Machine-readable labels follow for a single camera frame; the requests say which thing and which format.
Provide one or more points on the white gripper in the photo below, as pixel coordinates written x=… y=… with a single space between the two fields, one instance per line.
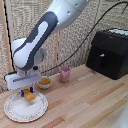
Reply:
x=23 y=79

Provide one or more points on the yellow bread piece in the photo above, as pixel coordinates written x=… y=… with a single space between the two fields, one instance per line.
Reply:
x=29 y=96

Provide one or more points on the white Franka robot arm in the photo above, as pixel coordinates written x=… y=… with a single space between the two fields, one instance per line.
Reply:
x=45 y=31

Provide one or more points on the white patterned plate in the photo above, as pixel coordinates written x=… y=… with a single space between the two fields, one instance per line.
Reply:
x=26 y=106

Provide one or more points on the small white bowl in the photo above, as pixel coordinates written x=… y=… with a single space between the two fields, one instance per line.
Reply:
x=46 y=84

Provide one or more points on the yellow food in bowl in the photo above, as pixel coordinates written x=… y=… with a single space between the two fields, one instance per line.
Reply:
x=45 y=81

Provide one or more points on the pink cup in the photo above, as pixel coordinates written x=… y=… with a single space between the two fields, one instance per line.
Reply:
x=65 y=74

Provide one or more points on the black box appliance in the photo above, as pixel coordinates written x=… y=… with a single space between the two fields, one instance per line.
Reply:
x=109 y=54

